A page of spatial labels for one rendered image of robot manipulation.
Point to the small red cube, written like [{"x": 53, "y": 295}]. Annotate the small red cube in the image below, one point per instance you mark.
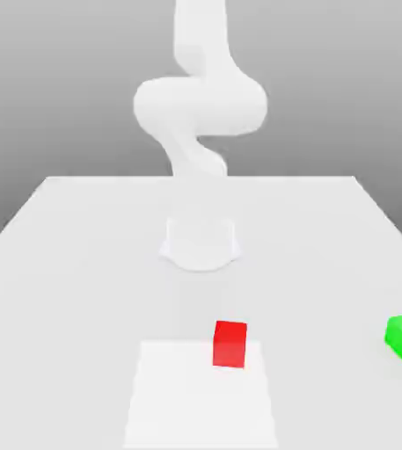
[{"x": 229, "y": 344}]

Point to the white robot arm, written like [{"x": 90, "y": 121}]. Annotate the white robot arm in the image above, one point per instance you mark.
[{"x": 200, "y": 105}]

